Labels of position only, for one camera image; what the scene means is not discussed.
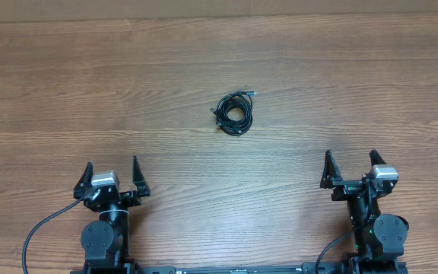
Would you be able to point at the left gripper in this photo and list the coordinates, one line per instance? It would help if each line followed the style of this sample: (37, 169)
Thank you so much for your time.
(132, 199)

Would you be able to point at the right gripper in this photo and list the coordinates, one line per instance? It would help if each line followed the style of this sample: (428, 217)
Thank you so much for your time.
(345, 187)

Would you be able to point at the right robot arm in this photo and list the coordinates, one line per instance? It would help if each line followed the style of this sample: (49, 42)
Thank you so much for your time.
(379, 238)

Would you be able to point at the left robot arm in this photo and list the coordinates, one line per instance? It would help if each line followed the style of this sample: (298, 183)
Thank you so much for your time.
(106, 240)

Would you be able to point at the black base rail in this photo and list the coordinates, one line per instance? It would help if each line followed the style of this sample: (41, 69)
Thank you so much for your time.
(305, 268)

